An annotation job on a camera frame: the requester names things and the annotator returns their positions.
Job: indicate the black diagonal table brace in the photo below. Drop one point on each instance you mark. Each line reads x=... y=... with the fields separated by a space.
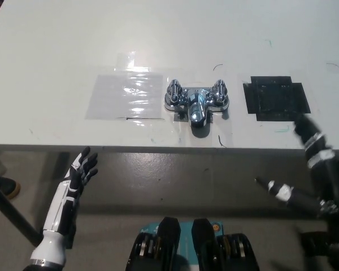
x=11 y=209

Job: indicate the large clear tape sheet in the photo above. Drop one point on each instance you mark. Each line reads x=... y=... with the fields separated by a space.
x=115 y=96

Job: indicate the black shoe with tan sole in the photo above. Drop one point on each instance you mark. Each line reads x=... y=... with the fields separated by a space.
x=4 y=186

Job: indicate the black tape square patch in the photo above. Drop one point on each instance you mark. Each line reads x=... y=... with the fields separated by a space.
x=274 y=98

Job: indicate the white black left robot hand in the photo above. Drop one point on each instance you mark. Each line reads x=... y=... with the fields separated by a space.
x=59 y=203

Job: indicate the chrome faucet body with spout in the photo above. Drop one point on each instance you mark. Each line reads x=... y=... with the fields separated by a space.
x=197 y=107

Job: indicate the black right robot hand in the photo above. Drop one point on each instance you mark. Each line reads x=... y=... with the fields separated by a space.
x=334 y=180

